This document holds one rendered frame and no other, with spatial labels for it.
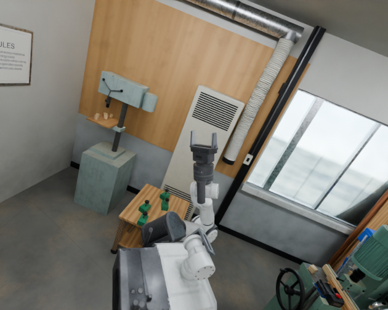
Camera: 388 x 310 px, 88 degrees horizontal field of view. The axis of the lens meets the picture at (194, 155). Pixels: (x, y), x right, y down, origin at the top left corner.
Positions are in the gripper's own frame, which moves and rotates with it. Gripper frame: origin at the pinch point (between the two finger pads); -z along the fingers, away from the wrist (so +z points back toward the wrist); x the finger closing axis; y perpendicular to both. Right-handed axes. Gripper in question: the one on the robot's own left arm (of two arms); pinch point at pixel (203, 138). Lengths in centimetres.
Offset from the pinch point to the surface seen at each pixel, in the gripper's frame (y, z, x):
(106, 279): 3, 139, -108
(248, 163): -158, 60, -47
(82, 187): -22, 79, -191
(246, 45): -154, -71, -53
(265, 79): -152, -35, -30
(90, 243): -4, 124, -147
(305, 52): -176, -60, -1
